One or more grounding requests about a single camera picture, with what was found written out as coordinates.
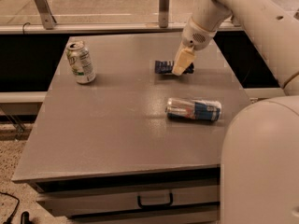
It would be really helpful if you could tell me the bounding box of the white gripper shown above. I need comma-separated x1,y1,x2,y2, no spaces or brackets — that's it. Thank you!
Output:
172,18,216,76

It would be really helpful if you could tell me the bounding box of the blue rxbar wrapper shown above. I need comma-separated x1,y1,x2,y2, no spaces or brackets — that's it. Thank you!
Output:
154,60,194,75

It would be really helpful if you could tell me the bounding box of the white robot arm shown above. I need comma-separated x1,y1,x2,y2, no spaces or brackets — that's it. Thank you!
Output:
173,0,299,224

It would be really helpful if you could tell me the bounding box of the blue silver energy drink can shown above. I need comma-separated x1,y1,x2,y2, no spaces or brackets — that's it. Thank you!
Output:
165,98,222,121

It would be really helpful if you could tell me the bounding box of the white green soda can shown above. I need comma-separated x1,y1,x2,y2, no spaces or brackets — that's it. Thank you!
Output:
65,41,95,84

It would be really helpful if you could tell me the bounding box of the grey cabinet with drawers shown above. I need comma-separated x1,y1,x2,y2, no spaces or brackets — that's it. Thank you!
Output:
13,33,249,224

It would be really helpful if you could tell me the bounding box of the middle metal railing bracket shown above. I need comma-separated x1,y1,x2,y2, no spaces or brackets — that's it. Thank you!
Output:
158,0,170,28

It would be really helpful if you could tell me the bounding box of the metal railing bracket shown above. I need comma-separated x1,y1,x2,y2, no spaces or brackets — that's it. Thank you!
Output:
158,0,170,28
34,0,57,30

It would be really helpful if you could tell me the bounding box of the left metal railing bracket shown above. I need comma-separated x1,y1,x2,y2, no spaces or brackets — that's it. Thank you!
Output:
34,0,57,30

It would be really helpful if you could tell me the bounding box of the black drawer handle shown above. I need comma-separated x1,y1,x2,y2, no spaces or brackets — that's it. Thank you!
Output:
137,192,174,209

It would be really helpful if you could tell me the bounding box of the grey horizontal rail ledge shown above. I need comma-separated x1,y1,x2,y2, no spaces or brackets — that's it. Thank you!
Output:
0,21,244,35

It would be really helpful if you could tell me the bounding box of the black floor cable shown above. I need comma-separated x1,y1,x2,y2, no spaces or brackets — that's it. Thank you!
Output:
0,191,32,224

